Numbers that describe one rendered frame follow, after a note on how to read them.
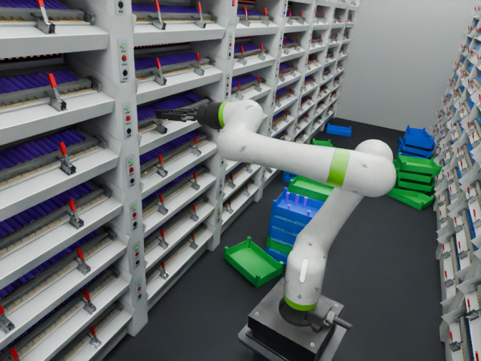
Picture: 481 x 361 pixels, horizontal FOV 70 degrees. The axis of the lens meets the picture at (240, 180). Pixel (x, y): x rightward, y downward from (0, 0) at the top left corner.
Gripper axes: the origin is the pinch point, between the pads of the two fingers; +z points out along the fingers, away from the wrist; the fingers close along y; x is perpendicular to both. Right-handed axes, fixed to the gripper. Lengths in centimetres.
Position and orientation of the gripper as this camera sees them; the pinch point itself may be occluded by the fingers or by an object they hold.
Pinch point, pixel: (164, 114)
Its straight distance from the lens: 136.8
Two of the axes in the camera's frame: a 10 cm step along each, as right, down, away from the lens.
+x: -0.8, -9.2, -3.8
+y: 4.4, -3.8, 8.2
